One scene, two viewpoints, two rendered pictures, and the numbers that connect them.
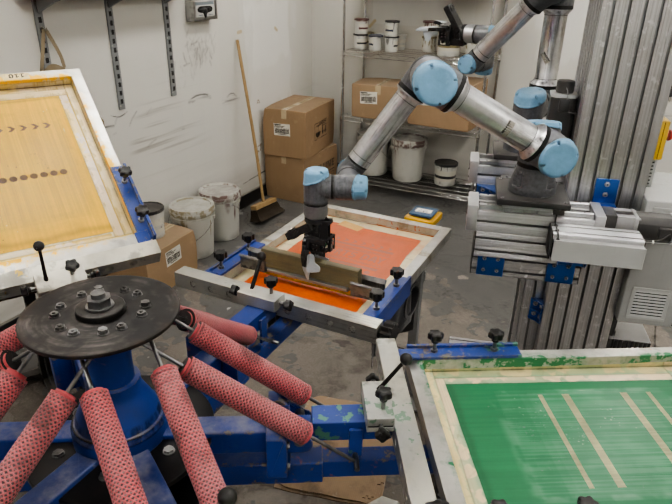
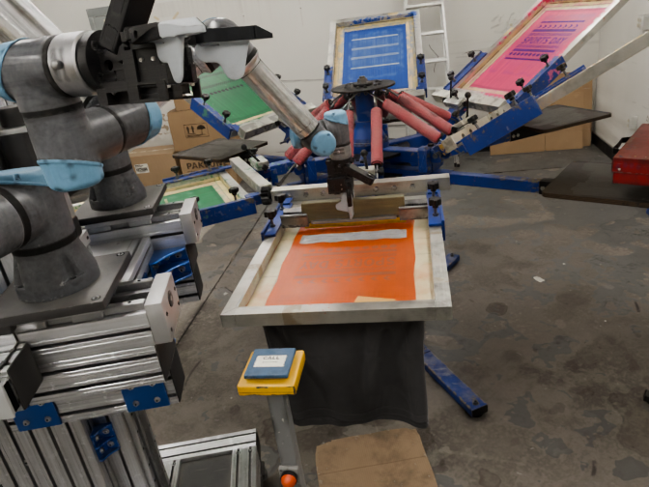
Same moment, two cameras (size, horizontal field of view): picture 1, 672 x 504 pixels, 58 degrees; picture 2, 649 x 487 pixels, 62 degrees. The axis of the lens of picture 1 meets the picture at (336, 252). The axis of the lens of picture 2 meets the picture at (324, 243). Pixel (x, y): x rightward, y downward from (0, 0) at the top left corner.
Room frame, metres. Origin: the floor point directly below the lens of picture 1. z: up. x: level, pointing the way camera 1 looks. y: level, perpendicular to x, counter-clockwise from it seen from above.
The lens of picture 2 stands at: (3.43, -0.48, 1.69)
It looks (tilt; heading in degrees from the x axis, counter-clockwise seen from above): 24 degrees down; 165
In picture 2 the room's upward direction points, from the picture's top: 8 degrees counter-clockwise
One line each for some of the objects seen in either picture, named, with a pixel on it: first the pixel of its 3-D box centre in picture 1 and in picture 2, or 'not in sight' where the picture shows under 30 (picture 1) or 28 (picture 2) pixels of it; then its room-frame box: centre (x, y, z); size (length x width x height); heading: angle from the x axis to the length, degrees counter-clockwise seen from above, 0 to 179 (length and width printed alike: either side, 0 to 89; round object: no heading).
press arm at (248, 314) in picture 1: (250, 319); not in sight; (1.45, 0.23, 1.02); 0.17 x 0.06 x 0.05; 154
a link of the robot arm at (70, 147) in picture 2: (482, 61); (73, 143); (2.62, -0.59, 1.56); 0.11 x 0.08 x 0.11; 143
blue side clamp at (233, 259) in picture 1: (235, 265); (435, 214); (1.86, 0.34, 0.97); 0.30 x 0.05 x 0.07; 154
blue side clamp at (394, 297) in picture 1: (386, 304); (278, 223); (1.62, -0.16, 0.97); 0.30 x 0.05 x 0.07; 154
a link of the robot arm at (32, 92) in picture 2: (487, 36); (39, 71); (2.63, -0.61, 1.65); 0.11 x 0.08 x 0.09; 53
